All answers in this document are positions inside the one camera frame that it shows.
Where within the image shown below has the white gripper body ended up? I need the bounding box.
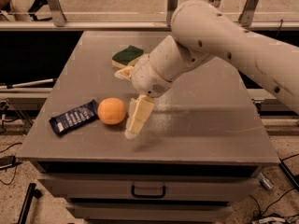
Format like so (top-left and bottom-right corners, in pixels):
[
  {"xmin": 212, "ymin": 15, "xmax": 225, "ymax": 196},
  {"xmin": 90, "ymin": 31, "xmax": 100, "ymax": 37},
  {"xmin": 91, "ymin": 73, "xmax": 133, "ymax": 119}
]
[{"xmin": 131, "ymin": 54, "xmax": 172, "ymax": 98}]

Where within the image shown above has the white rod with black grip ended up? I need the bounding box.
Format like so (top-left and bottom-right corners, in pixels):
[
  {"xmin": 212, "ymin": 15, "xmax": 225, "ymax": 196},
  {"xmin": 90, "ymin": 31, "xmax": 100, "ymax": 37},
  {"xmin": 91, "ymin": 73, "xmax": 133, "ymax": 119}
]
[{"xmin": 0, "ymin": 78, "xmax": 57, "ymax": 90}]

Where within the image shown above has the green and yellow sponge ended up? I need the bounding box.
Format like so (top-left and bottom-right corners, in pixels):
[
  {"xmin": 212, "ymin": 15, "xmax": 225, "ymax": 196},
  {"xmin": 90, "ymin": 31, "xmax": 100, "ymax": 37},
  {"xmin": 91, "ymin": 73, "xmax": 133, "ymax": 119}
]
[{"xmin": 112, "ymin": 46, "xmax": 144, "ymax": 68}]

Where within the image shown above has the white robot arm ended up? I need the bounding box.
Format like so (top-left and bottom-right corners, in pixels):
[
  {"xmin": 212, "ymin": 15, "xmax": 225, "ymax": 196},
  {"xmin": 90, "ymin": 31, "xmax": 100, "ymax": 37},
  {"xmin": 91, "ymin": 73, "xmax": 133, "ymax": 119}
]
[{"xmin": 115, "ymin": 0, "xmax": 299, "ymax": 139}]

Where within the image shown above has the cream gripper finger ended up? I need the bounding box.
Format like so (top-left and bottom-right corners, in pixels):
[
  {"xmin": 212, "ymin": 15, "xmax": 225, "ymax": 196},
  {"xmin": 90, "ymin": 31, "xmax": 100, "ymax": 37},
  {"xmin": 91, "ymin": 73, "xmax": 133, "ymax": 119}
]
[
  {"xmin": 124, "ymin": 95, "xmax": 154, "ymax": 139},
  {"xmin": 114, "ymin": 66, "xmax": 134, "ymax": 80}
]

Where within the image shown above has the metal railing frame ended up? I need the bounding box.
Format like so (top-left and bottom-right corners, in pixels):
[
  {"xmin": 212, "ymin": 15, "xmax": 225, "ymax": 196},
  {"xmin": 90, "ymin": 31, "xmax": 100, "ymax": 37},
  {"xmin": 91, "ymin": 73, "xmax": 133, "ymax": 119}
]
[{"xmin": 0, "ymin": 0, "xmax": 299, "ymax": 31}]

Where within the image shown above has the orange fruit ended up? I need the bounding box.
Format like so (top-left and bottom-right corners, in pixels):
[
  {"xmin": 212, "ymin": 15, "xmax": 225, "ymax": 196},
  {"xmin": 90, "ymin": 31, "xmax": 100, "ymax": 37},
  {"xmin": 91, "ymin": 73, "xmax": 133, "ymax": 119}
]
[{"xmin": 97, "ymin": 98, "xmax": 126, "ymax": 125}]

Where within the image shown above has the black bar on floor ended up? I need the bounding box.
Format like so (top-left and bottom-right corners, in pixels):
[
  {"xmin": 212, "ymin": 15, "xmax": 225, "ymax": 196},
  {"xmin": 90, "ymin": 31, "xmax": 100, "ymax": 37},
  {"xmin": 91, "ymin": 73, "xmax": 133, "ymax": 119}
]
[{"xmin": 17, "ymin": 183, "xmax": 43, "ymax": 224}]

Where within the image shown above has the black drawer handle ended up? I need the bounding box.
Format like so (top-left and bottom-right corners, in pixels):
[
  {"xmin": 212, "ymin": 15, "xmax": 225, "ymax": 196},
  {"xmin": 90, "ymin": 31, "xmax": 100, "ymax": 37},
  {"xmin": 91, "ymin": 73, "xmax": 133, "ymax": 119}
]
[{"xmin": 131, "ymin": 185, "xmax": 166, "ymax": 199}]

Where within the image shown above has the blue rxbar blueberry wrapper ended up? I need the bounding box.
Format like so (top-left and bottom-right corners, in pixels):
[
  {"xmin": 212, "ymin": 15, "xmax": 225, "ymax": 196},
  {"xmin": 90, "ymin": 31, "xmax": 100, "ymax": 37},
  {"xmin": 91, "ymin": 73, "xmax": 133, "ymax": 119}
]
[{"xmin": 49, "ymin": 100, "xmax": 99, "ymax": 135}]

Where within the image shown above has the grey drawer cabinet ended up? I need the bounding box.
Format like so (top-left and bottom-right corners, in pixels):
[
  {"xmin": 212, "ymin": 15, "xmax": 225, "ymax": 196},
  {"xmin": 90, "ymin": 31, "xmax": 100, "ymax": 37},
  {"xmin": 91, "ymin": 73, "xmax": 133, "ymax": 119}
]
[{"xmin": 18, "ymin": 32, "xmax": 278, "ymax": 222}]

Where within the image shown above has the white power strip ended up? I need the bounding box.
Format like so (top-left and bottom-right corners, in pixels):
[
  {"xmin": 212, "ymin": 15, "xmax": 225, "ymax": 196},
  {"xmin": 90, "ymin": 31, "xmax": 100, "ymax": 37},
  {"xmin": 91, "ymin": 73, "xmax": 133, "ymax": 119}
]
[{"xmin": 251, "ymin": 217, "xmax": 286, "ymax": 224}]

